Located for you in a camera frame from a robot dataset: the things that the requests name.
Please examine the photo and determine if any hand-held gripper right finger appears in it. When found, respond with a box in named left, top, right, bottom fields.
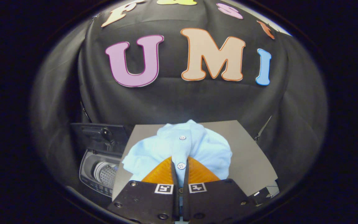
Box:
left=182, top=156, right=258, bottom=224

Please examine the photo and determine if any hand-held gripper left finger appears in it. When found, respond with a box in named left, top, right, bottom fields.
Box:
left=107, top=156, right=180, bottom=224

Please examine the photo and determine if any light blue shirt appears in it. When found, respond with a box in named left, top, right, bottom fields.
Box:
left=122, top=119, right=233, bottom=188

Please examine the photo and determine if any grey washing machine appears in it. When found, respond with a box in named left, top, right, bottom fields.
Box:
left=79, top=149, right=124, bottom=198

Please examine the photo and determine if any dark floor object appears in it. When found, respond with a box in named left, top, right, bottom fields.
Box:
left=247, top=180, right=281, bottom=206

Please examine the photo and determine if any beige cabinet with dark top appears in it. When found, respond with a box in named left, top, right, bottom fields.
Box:
left=112, top=120, right=279, bottom=201

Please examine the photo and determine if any black cable behind washing machine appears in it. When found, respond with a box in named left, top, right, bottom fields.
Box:
left=79, top=99, right=93, bottom=124

